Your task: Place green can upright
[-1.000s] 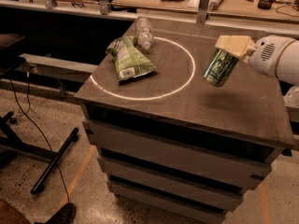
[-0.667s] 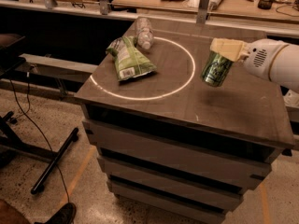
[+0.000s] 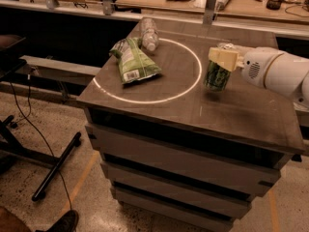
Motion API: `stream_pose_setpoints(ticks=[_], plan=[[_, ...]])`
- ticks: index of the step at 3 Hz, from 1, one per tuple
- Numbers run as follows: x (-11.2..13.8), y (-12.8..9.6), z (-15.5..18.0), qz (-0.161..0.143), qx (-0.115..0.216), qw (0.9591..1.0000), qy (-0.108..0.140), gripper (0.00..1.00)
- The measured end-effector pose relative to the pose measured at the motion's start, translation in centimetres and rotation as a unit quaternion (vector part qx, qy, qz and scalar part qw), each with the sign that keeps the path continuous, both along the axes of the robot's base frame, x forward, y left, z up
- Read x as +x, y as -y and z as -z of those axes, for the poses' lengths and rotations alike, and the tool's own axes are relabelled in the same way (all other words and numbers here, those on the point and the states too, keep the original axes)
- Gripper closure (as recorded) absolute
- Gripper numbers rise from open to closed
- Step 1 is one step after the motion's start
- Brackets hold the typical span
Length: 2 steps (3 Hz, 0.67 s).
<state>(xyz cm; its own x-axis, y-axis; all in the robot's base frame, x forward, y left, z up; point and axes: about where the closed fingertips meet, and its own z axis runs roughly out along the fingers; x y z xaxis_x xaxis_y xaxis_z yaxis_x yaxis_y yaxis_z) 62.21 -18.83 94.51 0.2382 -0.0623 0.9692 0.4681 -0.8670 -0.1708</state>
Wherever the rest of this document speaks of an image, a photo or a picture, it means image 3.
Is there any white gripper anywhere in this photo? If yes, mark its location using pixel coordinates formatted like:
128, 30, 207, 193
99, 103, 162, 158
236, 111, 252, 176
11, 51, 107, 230
209, 43, 284, 88

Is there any green soda can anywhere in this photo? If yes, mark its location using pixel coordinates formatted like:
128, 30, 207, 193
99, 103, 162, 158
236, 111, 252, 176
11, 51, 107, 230
204, 61, 231, 92

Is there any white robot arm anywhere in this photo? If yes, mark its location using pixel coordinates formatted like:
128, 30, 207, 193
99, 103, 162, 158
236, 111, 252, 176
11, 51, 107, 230
209, 43, 309, 108

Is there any black round cup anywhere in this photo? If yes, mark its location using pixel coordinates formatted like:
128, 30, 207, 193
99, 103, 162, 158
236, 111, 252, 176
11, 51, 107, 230
267, 0, 284, 11

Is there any clear plastic water bottle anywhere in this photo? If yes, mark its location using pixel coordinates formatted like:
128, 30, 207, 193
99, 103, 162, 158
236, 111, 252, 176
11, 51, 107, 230
140, 17, 159, 52

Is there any green chip bag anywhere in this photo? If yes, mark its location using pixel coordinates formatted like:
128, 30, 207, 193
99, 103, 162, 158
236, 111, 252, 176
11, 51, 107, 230
109, 37, 161, 84

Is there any grey drawer cabinet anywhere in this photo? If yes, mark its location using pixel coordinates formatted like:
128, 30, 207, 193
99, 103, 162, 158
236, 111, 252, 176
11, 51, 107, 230
78, 20, 304, 232

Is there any black shoe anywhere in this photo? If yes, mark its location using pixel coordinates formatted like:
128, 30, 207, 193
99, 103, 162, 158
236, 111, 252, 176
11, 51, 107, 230
46, 210, 79, 232

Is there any black chair base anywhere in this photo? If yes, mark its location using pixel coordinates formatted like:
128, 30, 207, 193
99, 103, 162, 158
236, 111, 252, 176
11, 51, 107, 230
0, 115, 81, 202

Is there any black floor cable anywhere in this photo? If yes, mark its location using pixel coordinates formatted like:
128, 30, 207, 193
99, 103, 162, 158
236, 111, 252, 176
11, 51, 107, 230
9, 71, 74, 211

